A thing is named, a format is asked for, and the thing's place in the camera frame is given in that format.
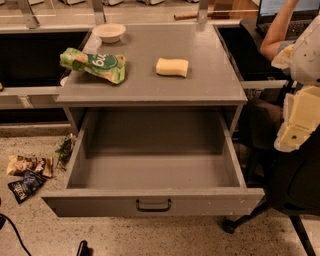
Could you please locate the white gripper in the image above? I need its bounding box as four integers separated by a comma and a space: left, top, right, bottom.
271, 44, 320, 152

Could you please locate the yellow sponge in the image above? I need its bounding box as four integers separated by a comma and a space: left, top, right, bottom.
156, 58, 189, 77

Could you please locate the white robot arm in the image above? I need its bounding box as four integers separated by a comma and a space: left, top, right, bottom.
272, 16, 320, 152

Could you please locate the person's forearm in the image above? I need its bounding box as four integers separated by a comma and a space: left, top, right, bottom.
260, 0, 299, 61

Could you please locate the grey cabinet with top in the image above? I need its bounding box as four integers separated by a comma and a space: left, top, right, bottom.
56, 24, 247, 130

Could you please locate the grey open top drawer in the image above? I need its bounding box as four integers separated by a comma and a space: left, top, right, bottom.
42, 109, 264, 217

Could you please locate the black office chair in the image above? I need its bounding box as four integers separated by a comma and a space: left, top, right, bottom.
222, 98, 320, 256

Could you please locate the black laptop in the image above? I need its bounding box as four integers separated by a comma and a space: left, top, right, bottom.
256, 0, 320, 39

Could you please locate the wooden stick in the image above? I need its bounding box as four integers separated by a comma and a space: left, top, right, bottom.
174, 14, 197, 20

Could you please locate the green chip bag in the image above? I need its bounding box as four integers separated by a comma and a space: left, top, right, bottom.
60, 48, 126, 84

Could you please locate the white bowl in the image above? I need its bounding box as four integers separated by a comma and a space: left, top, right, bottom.
92, 24, 126, 43

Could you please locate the green snack bag on floor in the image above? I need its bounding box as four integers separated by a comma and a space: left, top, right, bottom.
55, 133, 76, 171

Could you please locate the black object at bottom edge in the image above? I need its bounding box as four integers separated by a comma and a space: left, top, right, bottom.
76, 240, 90, 256

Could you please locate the dark blue snack bag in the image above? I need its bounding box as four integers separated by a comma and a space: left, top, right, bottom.
8, 170, 46, 204

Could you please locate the brown snack bag on floor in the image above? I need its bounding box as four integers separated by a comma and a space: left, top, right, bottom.
6, 155, 53, 178

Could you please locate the black drawer handle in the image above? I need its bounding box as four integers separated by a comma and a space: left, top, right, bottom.
136, 199, 172, 213

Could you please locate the black cable on floor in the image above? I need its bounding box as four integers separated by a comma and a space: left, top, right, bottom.
0, 213, 33, 256

